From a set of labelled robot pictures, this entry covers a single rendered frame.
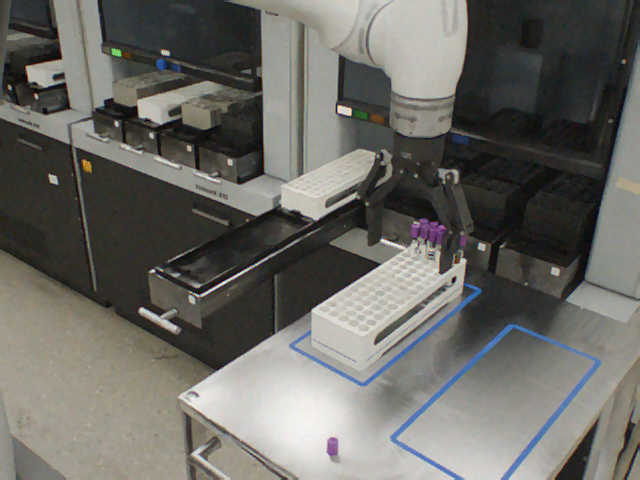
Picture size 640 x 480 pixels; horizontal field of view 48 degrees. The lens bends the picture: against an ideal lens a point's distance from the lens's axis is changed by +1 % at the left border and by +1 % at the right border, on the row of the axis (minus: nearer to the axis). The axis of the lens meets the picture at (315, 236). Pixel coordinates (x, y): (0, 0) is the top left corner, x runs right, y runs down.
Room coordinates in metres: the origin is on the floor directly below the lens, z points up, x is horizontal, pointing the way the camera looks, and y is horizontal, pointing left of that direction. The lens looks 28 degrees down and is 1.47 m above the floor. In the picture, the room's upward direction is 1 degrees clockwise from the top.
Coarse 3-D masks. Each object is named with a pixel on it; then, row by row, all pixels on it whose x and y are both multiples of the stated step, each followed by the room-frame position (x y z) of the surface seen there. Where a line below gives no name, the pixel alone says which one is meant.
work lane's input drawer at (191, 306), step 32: (256, 224) 1.32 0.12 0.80; (288, 224) 1.32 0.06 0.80; (320, 224) 1.32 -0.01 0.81; (352, 224) 1.40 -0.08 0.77; (192, 256) 1.18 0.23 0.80; (224, 256) 1.18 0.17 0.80; (256, 256) 1.16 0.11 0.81; (288, 256) 1.22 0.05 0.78; (160, 288) 1.10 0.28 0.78; (192, 288) 1.05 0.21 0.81; (224, 288) 1.08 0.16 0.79; (160, 320) 1.04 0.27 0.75; (192, 320) 1.05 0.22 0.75
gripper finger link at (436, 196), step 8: (416, 176) 0.97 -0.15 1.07; (424, 184) 0.96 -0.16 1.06; (432, 184) 0.98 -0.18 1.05; (440, 184) 0.98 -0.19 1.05; (424, 192) 0.96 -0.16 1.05; (432, 192) 0.96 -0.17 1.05; (440, 192) 0.97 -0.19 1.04; (432, 200) 0.96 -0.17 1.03; (440, 200) 0.96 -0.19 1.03; (440, 208) 0.95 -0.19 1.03; (448, 208) 0.95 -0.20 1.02; (440, 216) 0.94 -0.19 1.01; (448, 216) 0.94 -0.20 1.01; (448, 224) 0.94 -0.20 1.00; (448, 232) 0.93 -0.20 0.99; (456, 232) 0.93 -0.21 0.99
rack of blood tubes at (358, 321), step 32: (416, 256) 1.06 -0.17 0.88; (352, 288) 0.95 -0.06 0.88; (384, 288) 0.96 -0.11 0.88; (416, 288) 0.96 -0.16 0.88; (448, 288) 1.01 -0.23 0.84; (320, 320) 0.87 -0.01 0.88; (352, 320) 0.86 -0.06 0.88; (384, 320) 0.86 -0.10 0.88; (416, 320) 0.93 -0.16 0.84; (352, 352) 0.83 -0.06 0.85
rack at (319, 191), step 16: (336, 160) 1.54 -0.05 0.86; (352, 160) 1.55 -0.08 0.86; (368, 160) 1.54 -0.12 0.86; (304, 176) 1.44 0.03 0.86; (320, 176) 1.44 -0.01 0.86; (336, 176) 1.44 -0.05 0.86; (352, 176) 1.45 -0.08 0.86; (384, 176) 1.53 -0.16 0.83; (288, 192) 1.37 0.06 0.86; (304, 192) 1.35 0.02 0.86; (320, 192) 1.36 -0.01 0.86; (336, 192) 1.38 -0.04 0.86; (352, 192) 1.48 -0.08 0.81; (288, 208) 1.37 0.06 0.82; (304, 208) 1.34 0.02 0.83; (320, 208) 1.33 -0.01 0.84; (336, 208) 1.38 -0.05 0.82
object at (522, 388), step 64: (448, 320) 0.95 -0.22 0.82; (512, 320) 0.96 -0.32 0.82; (576, 320) 0.96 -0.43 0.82; (256, 384) 0.79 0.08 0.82; (320, 384) 0.79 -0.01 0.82; (384, 384) 0.79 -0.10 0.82; (448, 384) 0.79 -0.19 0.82; (512, 384) 0.80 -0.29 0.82; (576, 384) 0.80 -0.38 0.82; (192, 448) 0.74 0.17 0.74; (256, 448) 0.66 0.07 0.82; (320, 448) 0.66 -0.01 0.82; (384, 448) 0.67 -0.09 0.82; (448, 448) 0.67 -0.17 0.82; (512, 448) 0.67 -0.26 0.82; (576, 448) 0.69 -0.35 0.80
